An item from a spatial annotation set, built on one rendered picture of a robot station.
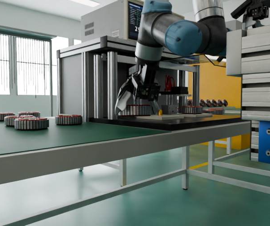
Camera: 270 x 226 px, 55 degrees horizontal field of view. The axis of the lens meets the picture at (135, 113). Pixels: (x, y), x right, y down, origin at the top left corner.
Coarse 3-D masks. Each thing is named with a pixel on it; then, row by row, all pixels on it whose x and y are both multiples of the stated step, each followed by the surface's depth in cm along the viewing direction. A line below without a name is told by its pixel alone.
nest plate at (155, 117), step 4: (136, 116) 116; (140, 116) 114; (144, 116) 113; (148, 116) 111; (152, 116) 110; (156, 116) 110; (160, 116) 110; (164, 116) 110; (168, 116) 110; (172, 116) 110; (176, 116) 112; (180, 116) 114
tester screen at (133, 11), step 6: (132, 6) 120; (138, 6) 122; (132, 12) 120; (138, 12) 122; (132, 18) 120; (138, 18) 122; (132, 24) 120; (138, 24) 123; (132, 30) 120; (132, 36) 120
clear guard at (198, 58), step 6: (198, 54) 122; (162, 60) 138; (168, 60) 137; (174, 60) 137; (180, 60) 137; (186, 60) 137; (192, 60) 137; (198, 60) 137; (204, 60) 137; (210, 60) 118; (216, 60) 123; (222, 60) 129; (222, 66) 122
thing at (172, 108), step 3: (162, 105) 142; (165, 105) 140; (168, 105) 139; (171, 105) 140; (174, 105) 142; (162, 108) 142; (165, 108) 140; (168, 108) 139; (171, 108) 140; (174, 108) 142; (162, 111) 142; (165, 111) 140; (168, 111) 139; (171, 111) 141; (174, 111) 142; (165, 114) 140; (168, 114) 139
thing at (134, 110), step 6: (126, 108) 82; (132, 108) 81; (138, 108) 81; (144, 108) 82; (150, 108) 84; (120, 114) 84; (126, 114) 82; (132, 114) 81; (138, 114) 81; (144, 114) 82; (150, 114) 84
